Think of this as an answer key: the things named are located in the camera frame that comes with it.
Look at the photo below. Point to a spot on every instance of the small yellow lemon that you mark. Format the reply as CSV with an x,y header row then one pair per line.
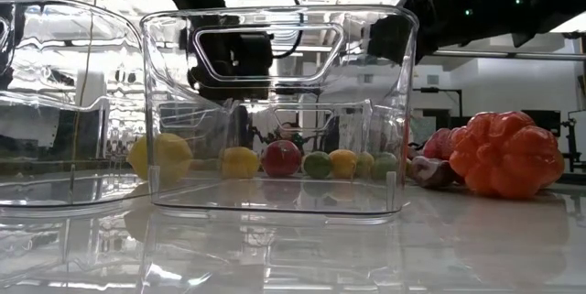
x,y
240,163

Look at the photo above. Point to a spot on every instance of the red apple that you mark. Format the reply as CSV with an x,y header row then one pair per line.
x,y
280,159

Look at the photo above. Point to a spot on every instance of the large yellow lemon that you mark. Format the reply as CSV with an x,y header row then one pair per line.
x,y
167,156

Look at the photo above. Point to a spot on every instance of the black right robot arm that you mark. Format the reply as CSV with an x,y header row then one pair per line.
x,y
499,1

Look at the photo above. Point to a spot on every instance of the light green round fruit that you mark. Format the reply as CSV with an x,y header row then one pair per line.
x,y
384,166

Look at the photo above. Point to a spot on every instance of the pale yellow-green round fruit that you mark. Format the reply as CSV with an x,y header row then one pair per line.
x,y
365,165

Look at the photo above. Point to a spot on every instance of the green lime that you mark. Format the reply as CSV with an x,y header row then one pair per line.
x,y
317,166

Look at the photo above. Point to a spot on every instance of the yellow-orange round fruit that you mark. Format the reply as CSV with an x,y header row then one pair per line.
x,y
343,163

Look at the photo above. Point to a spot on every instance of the purple onion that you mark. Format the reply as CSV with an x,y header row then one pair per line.
x,y
432,171

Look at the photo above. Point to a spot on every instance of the orange bell pepper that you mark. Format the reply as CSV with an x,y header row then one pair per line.
x,y
503,156

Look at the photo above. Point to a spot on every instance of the black monitor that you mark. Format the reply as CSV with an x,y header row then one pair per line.
x,y
545,122

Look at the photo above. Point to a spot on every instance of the clear plastic bin rounded corner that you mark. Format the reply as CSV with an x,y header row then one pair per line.
x,y
68,101

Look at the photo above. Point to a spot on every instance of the black equipment stand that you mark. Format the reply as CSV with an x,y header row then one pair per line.
x,y
574,143

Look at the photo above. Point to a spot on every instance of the black thin frame stand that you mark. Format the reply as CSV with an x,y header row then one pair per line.
x,y
439,91

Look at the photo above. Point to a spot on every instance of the horizontal metal rail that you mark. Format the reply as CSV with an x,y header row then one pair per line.
x,y
508,55

